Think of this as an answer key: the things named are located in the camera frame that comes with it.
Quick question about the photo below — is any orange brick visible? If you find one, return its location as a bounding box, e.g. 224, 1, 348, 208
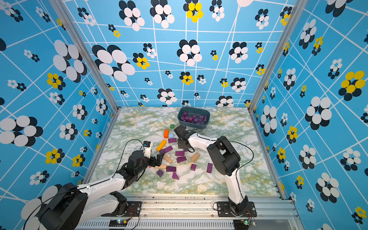
164, 129, 169, 139

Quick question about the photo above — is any teal storage bin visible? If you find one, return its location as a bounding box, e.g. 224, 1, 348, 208
177, 107, 210, 129

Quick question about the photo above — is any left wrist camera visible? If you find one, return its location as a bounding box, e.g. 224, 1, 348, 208
143, 141, 151, 158

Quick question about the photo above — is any purple brick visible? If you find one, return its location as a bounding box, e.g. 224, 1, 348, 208
175, 151, 185, 156
206, 163, 213, 173
159, 146, 173, 154
176, 156, 187, 163
166, 166, 176, 172
168, 138, 177, 143

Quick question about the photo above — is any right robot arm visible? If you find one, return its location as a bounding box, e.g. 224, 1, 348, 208
174, 126, 248, 216

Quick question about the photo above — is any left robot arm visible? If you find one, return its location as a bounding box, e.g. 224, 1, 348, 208
38, 150, 164, 230

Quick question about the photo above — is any aluminium rail frame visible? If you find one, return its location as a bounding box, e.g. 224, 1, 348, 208
75, 194, 304, 230

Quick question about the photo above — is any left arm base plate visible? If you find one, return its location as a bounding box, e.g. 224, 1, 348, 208
102, 201, 142, 217

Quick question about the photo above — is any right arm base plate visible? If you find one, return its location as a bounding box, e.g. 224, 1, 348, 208
215, 201, 257, 218

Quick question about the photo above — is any yellow brick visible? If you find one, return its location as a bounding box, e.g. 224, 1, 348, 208
156, 140, 167, 151

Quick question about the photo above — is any natural wood brick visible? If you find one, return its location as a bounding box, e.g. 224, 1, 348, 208
163, 154, 173, 164
155, 164, 167, 169
191, 153, 200, 163

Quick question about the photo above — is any purple triangle block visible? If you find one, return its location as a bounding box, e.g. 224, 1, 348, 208
172, 172, 179, 180

